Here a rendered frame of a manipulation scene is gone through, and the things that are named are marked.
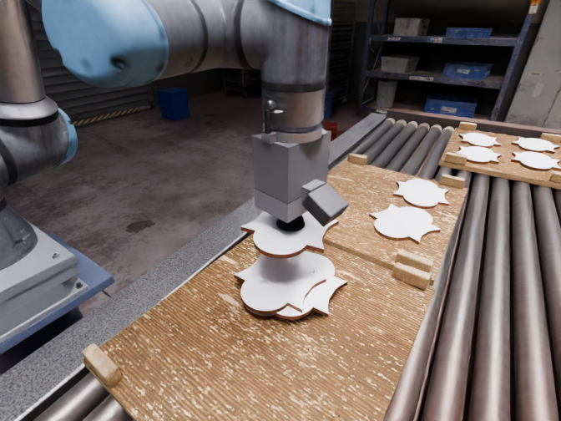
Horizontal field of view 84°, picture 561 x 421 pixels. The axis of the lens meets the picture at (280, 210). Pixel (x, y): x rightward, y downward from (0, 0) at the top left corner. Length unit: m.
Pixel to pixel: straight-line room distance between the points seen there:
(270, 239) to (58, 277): 0.41
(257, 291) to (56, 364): 0.29
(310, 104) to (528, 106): 4.70
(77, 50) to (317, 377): 0.41
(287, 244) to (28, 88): 0.50
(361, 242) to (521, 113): 4.47
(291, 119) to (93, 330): 0.43
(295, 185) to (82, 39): 0.25
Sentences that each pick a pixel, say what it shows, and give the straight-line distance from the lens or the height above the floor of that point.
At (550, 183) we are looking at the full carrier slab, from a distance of 1.13.
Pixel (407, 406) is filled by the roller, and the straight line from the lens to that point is 0.48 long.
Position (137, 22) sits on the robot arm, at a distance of 0.28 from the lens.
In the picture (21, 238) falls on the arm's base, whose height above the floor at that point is 0.98.
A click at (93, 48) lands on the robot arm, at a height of 1.30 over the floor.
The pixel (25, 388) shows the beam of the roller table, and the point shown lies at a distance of 0.57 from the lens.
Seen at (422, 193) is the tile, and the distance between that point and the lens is 0.86.
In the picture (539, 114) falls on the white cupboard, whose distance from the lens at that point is 5.02.
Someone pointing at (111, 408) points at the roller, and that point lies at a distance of 0.49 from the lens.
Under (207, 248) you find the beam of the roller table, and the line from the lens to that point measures 0.67.
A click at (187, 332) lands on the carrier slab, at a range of 0.50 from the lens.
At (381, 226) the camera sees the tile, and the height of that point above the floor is 0.94.
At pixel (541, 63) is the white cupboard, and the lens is 4.94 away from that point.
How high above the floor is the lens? 1.32
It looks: 32 degrees down
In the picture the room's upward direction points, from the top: straight up
